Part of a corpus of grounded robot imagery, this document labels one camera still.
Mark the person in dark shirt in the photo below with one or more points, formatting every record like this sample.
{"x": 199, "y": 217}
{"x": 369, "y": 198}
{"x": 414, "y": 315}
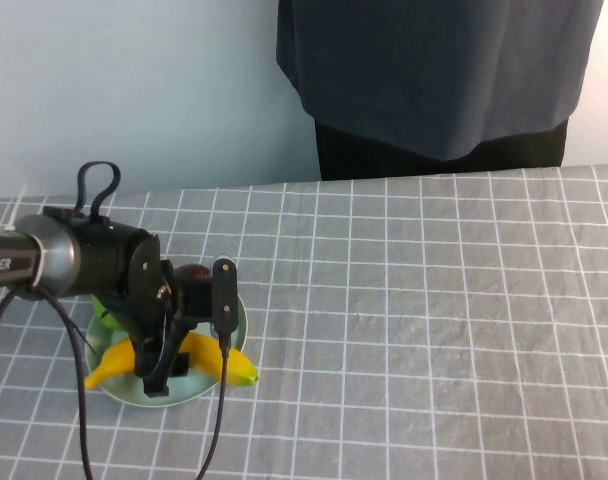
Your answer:
{"x": 434, "y": 75}

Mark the grey checked tablecloth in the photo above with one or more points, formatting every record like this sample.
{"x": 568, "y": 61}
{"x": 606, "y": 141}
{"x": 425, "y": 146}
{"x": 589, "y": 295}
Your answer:
{"x": 409, "y": 325}

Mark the yellow toy banana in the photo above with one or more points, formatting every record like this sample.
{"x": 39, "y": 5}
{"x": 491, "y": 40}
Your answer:
{"x": 236, "y": 370}

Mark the black left Piper arm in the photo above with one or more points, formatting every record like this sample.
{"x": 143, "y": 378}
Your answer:
{"x": 99, "y": 260}

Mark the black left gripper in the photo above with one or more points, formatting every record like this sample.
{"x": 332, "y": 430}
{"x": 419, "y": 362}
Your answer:
{"x": 151, "y": 315}

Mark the green apple toy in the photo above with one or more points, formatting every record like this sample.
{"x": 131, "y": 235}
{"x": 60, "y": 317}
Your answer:
{"x": 106, "y": 320}

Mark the white zip tie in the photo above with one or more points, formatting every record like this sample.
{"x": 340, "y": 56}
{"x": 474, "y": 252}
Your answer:
{"x": 15, "y": 212}

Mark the black trousers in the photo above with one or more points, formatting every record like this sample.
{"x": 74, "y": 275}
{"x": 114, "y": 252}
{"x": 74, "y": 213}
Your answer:
{"x": 354, "y": 162}

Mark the light green round plate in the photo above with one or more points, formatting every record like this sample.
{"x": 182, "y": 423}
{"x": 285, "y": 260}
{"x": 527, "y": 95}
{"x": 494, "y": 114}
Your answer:
{"x": 129, "y": 394}

